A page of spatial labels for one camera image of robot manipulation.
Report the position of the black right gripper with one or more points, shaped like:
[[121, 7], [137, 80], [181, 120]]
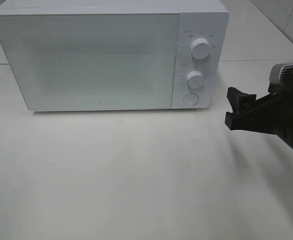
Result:
[[273, 116]]

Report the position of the white microwave knob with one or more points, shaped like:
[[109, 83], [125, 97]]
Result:
[[200, 48], [194, 79]]

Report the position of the white microwave door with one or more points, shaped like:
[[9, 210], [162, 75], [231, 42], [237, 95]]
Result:
[[92, 62]]

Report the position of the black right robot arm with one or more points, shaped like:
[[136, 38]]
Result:
[[271, 114]]

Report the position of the white microwave oven body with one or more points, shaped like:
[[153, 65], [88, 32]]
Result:
[[196, 18]]

